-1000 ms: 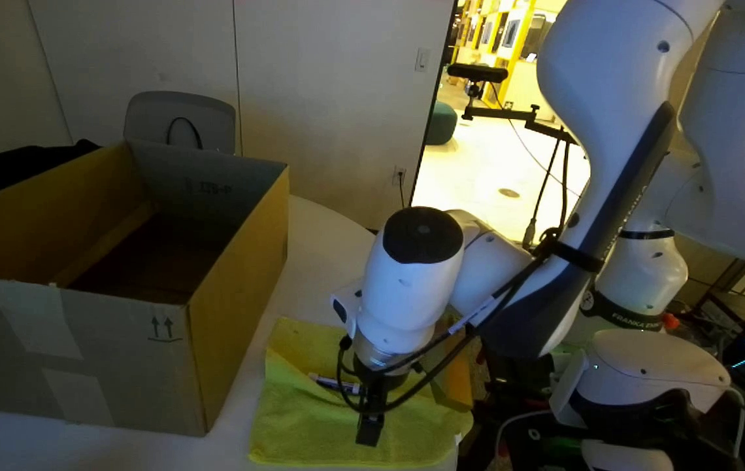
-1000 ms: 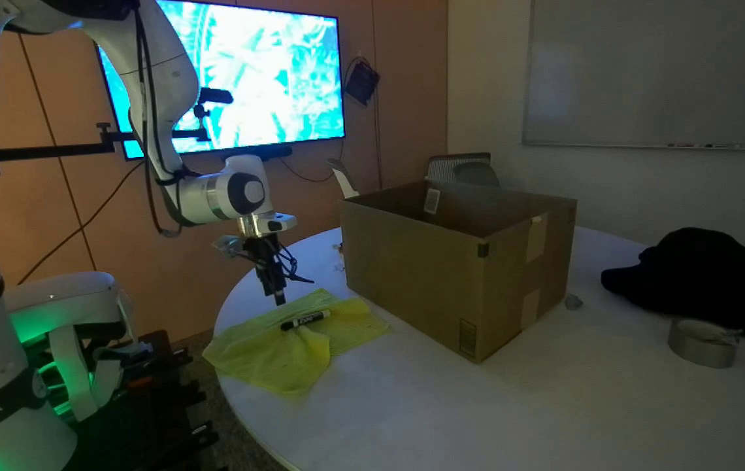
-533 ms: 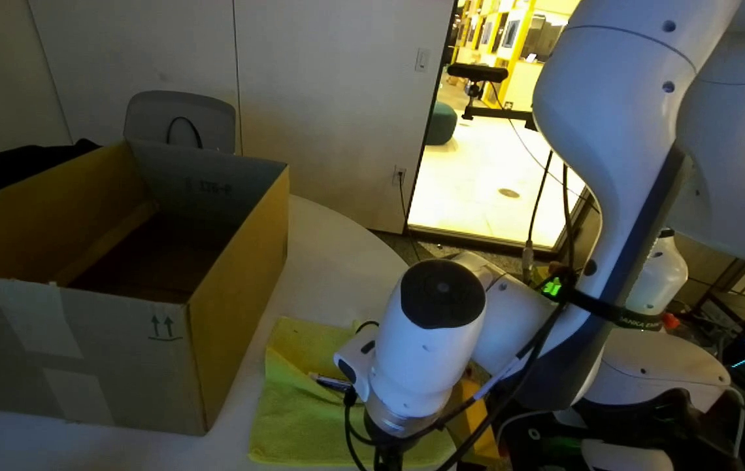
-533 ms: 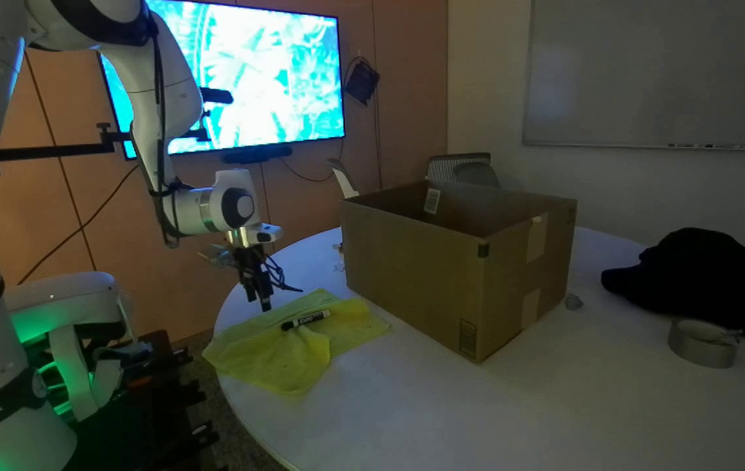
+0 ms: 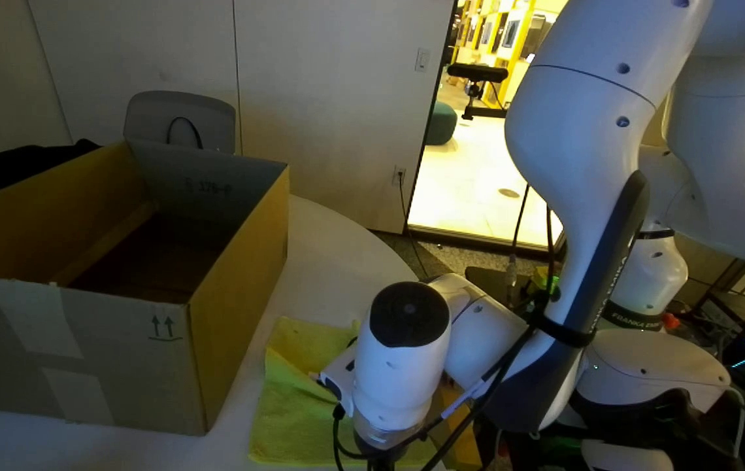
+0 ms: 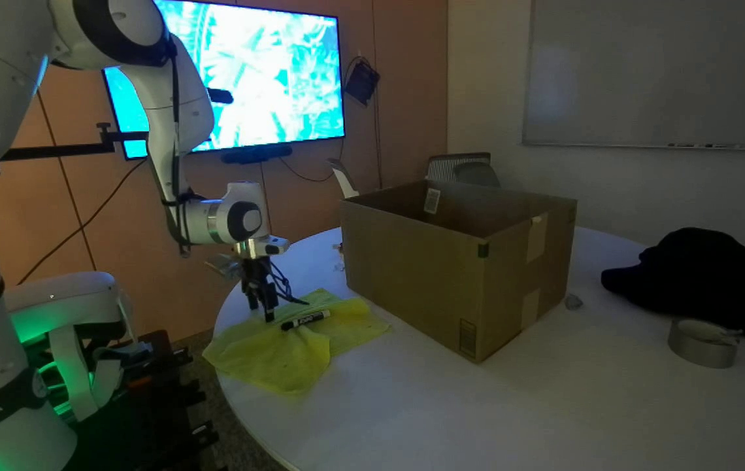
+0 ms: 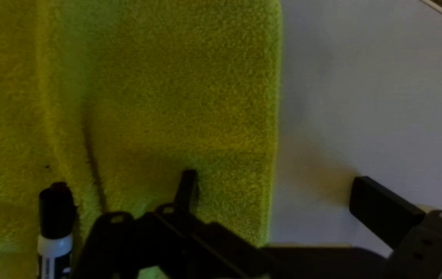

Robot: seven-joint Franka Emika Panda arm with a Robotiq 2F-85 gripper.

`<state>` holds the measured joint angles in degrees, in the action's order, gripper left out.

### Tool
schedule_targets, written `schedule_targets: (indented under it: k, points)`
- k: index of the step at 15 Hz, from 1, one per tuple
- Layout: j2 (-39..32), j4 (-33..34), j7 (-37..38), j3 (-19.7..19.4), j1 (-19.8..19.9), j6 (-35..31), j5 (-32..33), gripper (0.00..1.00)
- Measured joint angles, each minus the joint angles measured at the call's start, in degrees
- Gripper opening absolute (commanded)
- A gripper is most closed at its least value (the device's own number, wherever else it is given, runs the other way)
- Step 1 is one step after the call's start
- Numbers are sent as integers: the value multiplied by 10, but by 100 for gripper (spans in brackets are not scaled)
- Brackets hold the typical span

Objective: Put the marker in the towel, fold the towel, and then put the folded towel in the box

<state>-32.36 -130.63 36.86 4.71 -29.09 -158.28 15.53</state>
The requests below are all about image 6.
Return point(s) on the black cloth bundle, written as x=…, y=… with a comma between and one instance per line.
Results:
x=711, y=279

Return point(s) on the wall mounted TV screen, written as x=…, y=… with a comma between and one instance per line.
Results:
x=276, y=78

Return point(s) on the black bar camera on boom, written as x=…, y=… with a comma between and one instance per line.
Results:
x=224, y=95

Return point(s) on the small clear table object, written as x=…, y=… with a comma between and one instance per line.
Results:
x=574, y=302

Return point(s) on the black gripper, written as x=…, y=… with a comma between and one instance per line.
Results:
x=257, y=269

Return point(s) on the black and white marker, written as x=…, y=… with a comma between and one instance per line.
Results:
x=305, y=323

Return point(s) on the wall whiteboard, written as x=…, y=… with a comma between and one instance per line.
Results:
x=660, y=68

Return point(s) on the open cardboard box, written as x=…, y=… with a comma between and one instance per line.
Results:
x=441, y=269

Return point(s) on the grey tape roll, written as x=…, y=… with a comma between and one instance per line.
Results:
x=702, y=341

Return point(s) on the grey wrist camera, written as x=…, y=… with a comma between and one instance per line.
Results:
x=225, y=265

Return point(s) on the small black wall device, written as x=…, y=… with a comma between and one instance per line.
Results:
x=361, y=78

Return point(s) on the yellow microfiber towel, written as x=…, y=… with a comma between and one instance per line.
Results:
x=276, y=357

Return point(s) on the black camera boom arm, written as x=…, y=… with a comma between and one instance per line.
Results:
x=59, y=150

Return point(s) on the black bar under TV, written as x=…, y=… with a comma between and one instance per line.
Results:
x=257, y=154

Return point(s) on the grey chair backrest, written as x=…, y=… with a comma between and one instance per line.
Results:
x=463, y=170

